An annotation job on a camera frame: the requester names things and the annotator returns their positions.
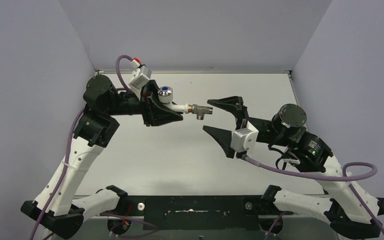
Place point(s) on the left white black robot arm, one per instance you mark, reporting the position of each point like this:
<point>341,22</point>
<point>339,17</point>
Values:
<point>56,207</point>

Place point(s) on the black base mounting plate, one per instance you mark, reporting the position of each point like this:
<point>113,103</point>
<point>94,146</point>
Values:
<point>192,212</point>

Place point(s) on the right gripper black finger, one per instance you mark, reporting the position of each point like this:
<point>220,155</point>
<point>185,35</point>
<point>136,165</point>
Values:
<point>223,137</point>
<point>233,105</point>

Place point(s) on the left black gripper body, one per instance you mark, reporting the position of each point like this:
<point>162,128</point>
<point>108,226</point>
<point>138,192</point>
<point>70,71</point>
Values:
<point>148,108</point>

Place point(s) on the white faucet with chrome knob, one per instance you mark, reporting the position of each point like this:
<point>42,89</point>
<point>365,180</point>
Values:
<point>166,96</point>

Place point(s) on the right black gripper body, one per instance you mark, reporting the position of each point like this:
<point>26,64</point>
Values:
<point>245,122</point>

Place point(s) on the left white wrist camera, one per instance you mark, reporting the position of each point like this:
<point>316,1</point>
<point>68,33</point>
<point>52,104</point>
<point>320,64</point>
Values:
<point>140,77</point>

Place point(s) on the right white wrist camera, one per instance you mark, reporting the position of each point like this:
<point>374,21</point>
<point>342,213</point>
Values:
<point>244,140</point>

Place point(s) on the metal tee pipe fitting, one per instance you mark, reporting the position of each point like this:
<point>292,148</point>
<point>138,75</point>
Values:
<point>200,111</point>

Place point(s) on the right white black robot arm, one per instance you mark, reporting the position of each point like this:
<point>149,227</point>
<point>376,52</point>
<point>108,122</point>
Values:
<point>348,209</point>

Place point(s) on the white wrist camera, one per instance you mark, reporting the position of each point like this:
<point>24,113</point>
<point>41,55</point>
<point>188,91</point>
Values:
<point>244,140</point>
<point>140,77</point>

